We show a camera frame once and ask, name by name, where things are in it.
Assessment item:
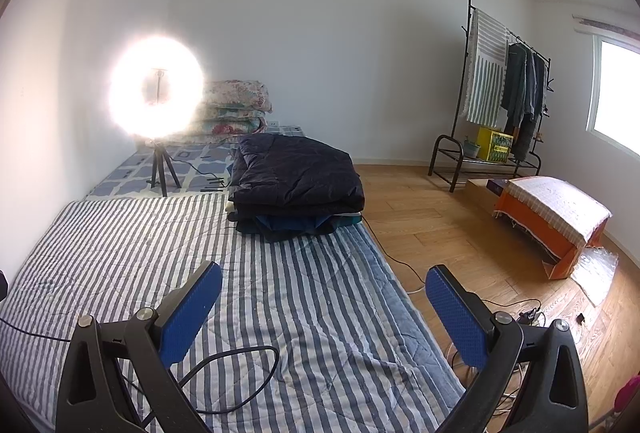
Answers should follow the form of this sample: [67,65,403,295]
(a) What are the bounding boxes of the navy puffer jacket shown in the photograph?
[227,133,366,216]

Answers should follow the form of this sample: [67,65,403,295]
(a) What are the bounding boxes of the white window blind box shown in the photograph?
[572,13,640,44]

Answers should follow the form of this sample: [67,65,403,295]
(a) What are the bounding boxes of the striped hanging cloth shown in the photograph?
[461,8,511,124]

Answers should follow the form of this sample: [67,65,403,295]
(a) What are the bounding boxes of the flat cardboard box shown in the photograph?
[465,178,508,214]

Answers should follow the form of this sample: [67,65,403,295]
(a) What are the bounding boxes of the dark hanging clothes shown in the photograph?
[500,42,551,163]

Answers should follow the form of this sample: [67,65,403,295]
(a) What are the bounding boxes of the teal garment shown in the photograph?
[237,212,363,244]

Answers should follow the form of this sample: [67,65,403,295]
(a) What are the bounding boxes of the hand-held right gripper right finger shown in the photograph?
[425,264,590,433]

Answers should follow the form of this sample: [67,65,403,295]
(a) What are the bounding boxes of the black tripod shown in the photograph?
[146,140,182,198]

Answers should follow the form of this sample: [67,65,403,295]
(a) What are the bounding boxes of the black floor cable bundle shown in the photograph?
[365,213,543,326]

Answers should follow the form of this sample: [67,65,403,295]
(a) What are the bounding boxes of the blue patterned bed sheet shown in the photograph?
[87,126,306,200]

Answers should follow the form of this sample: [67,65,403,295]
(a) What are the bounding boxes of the pink object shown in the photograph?
[614,375,640,414]

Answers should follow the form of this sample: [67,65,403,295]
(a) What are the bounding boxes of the yellow crate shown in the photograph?
[476,126,515,163]

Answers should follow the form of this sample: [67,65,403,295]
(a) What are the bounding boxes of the orange box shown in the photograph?
[492,190,606,281]

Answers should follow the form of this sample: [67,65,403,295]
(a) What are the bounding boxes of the black clothes rack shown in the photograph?
[427,0,556,193]

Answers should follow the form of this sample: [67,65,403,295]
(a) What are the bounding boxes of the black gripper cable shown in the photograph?
[0,317,281,431]

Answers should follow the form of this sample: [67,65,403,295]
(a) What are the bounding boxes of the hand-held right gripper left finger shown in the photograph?
[55,259,224,433]

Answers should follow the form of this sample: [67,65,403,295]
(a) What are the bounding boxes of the white lace cover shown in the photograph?
[506,176,613,249]

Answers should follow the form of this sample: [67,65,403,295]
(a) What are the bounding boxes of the folded floral quilt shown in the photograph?
[187,79,274,145]

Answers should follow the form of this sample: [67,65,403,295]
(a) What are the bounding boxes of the window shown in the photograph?
[585,36,640,151]

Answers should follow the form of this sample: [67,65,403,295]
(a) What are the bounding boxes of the ring light cable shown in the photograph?
[172,150,236,193]

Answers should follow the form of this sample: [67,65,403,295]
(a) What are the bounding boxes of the bubble wrap sheet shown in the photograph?
[570,253,621,306]

